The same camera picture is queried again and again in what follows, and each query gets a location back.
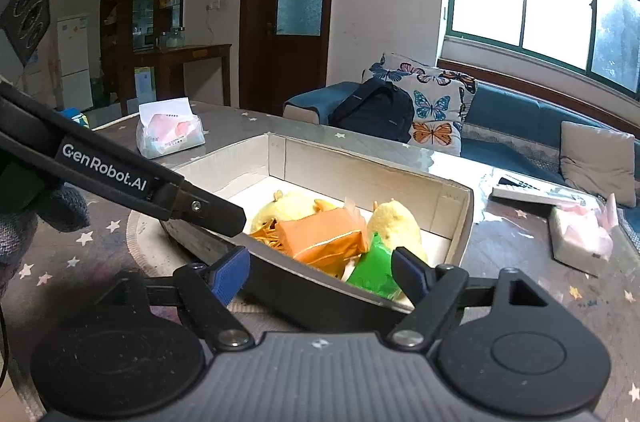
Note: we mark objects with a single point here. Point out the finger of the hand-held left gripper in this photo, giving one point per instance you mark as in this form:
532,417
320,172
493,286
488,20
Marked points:
210,209

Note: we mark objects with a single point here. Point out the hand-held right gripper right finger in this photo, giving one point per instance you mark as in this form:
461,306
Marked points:
407,273

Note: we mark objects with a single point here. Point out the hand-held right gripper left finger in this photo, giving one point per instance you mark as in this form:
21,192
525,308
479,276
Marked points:
230,274

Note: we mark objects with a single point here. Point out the green packet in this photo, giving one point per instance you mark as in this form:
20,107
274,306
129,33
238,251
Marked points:
372,269

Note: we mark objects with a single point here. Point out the yellow plush chick orange hair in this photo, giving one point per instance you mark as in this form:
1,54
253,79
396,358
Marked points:
285,207

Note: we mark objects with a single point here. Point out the orange packet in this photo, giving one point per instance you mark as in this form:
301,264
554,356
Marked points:
320,237

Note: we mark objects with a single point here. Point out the cardboard box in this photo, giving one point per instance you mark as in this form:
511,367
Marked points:
350,174

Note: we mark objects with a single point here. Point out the person's left hand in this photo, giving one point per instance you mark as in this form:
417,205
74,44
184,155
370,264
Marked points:
65,209

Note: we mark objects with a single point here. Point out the small teal box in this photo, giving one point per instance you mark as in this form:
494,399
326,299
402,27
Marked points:
75,118

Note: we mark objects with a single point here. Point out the tissue pack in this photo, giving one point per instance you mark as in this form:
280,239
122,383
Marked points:
170,132
580,237

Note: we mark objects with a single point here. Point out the white fridge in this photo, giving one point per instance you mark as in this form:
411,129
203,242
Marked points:
75,57

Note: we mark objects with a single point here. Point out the wooden side table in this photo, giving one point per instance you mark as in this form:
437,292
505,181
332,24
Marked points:
175,57

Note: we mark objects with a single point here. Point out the glass jar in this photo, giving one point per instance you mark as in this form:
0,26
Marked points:
163,39
177,37

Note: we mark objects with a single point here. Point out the remote control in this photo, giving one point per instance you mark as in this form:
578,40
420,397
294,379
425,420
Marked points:
525,191

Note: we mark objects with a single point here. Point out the butterfly print pillow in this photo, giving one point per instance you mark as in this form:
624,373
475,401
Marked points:
435,112
395,70

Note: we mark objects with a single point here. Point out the dark backpack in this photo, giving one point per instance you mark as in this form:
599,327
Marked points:
375,112

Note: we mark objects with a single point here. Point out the blue sofa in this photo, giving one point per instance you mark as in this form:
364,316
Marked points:
510,122

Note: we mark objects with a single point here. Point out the beige pillow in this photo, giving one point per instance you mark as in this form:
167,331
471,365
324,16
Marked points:
595,157

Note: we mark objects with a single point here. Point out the brown wooden door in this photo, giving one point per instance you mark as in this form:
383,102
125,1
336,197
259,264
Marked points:
295,2

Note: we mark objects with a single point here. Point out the white wall socket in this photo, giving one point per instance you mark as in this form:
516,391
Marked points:
214,6

